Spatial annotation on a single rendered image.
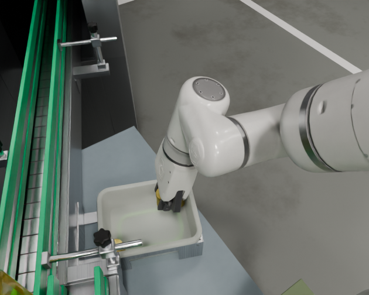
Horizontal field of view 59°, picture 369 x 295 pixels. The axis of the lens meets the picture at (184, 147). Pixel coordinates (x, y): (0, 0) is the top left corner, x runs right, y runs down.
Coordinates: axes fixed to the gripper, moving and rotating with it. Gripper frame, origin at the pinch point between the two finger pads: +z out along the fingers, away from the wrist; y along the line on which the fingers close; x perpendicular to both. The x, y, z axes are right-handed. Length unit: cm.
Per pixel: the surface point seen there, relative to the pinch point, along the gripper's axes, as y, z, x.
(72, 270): 10.6, 8.8, -17.8
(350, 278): 5, 69, 100
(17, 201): -5.1, 9.3, -28.8
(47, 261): 11.2, 1.6, -21.7
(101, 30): -73, 10, -9
